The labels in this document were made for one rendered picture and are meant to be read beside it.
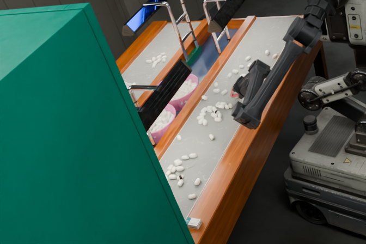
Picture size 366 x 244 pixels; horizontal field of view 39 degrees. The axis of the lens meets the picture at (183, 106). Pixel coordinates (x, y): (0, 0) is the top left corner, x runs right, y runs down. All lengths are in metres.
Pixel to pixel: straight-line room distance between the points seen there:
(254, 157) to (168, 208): 0.77
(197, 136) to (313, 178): 0.62
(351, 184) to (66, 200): 1.59
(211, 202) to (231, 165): 0.22
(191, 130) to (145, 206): 1.02
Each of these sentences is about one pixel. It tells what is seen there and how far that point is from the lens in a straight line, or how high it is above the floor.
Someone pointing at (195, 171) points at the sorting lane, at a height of 0.74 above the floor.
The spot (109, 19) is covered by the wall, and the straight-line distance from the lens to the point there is 4.34.
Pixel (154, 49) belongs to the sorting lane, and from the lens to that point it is 3.41.
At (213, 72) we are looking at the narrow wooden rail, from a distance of 2.88.
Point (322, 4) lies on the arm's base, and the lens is 1.90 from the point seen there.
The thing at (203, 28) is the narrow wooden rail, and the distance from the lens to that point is 3.42.
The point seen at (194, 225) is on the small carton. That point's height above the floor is 0.79.
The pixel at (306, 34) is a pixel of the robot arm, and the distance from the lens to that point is 1.86.
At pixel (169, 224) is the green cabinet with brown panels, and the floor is 1.03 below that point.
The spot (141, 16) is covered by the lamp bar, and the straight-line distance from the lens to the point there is 3.05.
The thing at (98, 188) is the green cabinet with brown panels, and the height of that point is 1.38.
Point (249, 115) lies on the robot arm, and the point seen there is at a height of 1.12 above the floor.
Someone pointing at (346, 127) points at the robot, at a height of 0.47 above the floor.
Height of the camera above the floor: 2.21
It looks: 33 degrees down
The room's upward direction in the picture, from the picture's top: 20 degrees counter-clockwise
